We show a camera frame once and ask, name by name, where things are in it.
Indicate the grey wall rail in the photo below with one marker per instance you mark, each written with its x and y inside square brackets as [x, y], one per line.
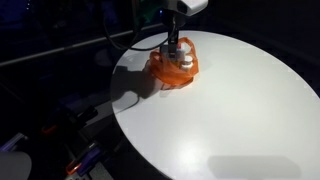
[66, 47]

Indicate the orange plastic bag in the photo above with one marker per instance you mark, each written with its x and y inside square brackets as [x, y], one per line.
[170, 71]

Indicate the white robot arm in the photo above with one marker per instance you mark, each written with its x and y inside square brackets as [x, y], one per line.
[186, 6]

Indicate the white rounded object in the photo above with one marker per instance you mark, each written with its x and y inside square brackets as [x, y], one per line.
[14, 166]

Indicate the white bottle with blue label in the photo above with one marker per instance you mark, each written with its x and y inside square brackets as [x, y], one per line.
[181, 51]

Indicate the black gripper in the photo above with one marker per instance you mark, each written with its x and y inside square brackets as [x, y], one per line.
[174, 19]

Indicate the small white capped bottle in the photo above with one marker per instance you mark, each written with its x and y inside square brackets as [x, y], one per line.
[188, 62]

